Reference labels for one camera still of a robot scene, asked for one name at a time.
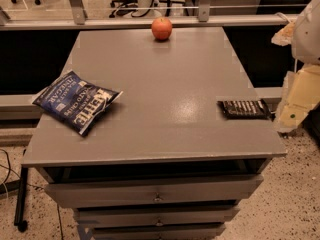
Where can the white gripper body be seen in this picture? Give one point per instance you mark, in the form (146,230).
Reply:
(307,37)

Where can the blue kettle chip bag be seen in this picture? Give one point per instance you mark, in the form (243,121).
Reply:
(75,101)

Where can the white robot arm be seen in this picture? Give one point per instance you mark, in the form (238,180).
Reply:
(303,35)

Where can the red apple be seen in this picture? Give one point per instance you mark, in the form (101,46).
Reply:
(161,28)

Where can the black snack bar packet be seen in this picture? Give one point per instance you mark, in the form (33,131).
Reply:
(245,109)

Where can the top grey drawer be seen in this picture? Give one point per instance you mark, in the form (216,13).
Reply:
(156,191)

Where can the grey drawer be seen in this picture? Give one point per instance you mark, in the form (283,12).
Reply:
(155,216)
(156,191)
(167,232)

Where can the grey drawer cabinet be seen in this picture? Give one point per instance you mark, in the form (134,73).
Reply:
(166,124)

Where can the bottom grey drawer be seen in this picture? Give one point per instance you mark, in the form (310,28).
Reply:
(167,232)

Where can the black office chair centre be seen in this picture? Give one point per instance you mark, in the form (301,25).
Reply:
(122,7)

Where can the middle grey drawer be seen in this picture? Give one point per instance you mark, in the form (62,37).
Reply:
(155,216)

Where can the grey metal railing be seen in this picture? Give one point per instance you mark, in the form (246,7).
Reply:
(101,14)

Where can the black stand leg with caster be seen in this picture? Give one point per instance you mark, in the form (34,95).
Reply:
(19,220)

